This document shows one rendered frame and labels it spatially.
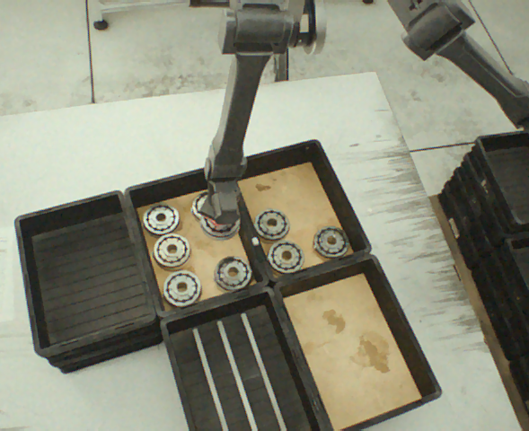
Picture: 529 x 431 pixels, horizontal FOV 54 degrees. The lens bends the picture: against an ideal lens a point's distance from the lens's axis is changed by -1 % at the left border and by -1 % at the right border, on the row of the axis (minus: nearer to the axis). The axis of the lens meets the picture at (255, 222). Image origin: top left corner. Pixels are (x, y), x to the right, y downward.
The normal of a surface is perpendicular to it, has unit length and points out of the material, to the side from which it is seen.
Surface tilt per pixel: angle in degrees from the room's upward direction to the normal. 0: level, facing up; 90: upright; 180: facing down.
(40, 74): 0
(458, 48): 87
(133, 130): 0
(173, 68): 0
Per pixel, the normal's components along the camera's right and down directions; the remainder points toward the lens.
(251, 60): 0.20, 0.87
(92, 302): 0.06, -0.47
